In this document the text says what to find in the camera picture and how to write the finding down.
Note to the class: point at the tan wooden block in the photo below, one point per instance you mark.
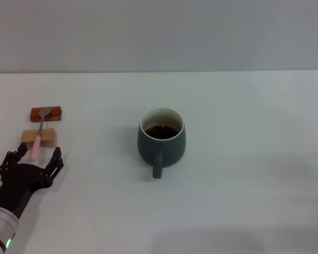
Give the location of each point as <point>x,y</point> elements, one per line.
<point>49,136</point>

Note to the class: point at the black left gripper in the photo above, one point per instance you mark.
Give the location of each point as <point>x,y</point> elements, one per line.
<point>21,180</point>

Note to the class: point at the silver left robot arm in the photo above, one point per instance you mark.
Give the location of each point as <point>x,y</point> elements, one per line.
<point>0,225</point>

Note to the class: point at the grey ceramic cup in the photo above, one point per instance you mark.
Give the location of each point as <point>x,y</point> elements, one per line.
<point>148,148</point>

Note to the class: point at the red-brown wooden block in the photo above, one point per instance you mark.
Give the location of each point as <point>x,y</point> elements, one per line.
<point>55,113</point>

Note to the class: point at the dark coffee liquid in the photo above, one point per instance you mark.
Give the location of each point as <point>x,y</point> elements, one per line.
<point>161,132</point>

